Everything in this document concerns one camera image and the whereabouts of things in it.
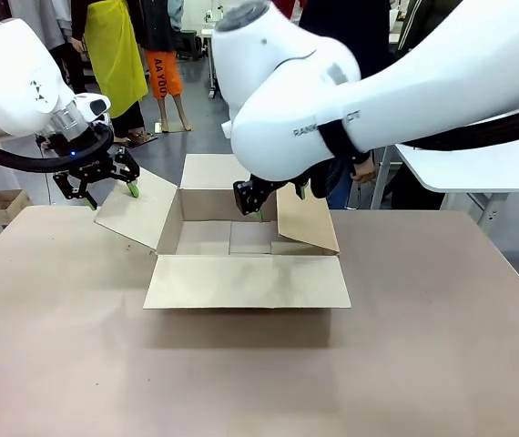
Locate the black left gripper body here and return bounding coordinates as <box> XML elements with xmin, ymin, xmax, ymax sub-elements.
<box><xmin>36</xmin><ymin>122</ymin><xmax>116</xmax><ymax>183</ymax></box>

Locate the brown cardboard shipping box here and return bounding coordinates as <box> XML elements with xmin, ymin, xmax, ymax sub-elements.
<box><xmin>94</xmin><ymin>153</ymin><xmax>352</xmax><ymax>310</ymax></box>

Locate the small open cardboard box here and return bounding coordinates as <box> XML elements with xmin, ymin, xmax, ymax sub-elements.
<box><xmin>0</xmin><ymin>188</ymin><xmax>33</xmax><ymax>225</ymax></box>

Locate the person's left hand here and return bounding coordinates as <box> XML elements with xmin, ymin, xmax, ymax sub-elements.
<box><xmin>352</xmin><ymin>152</ymin><xmax>375</xmax><ymax>184</ymax></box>

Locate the mannequin with orange shorts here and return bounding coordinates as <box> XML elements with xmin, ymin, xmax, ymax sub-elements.
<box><xmin>138</xmin><ymin>0</ymin><xmax>193</xmax><ymax>133</ymax></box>

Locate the mannequin with yellow apron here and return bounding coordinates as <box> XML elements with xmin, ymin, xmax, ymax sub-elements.
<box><xmin>70</xmin><ymin>0</ymin><xmax>151</xmax><ymax>147</ymax></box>

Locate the black stool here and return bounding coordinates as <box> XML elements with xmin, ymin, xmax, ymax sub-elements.
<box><xmin>175</xmin><ymin>29</ymin><xmax>205</xmax><ymax>63</ymax></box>

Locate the mannequin with grey hoodie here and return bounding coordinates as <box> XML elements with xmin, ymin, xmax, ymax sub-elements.
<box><xmin>6</xmin><ymin>0</ymin><xmax>88</xmax><ymax>95</ymax></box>

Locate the person in dark shirt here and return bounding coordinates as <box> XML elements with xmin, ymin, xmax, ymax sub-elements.
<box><xmin>298</xmin><ymin>0</ymin><xmax>397</xmax><ymax>211</ymax></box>

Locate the large white table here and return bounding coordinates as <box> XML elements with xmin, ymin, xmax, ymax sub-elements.
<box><xmin>371</xmin><ymin>134</ymin><xmax>519</xmax><ymax>229</ymax></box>

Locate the dark hanging jacket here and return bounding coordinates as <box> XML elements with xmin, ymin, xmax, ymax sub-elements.
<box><xmin>398</xmin><ymin>0</ymin><xmax>463</xmax><ymax>54</ymax></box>

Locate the dark mannequin base plate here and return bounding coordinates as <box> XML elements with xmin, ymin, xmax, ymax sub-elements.
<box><xmin>113</xmin><ymin>131</ymin><xmax>159</xmax><ymax>149</ymax></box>

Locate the black strap on arm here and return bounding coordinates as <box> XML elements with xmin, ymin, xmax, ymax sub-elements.
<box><xmin>317</xmin><ymin>116</ymin><xmax>372</xmax><ymax>165</ymax></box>

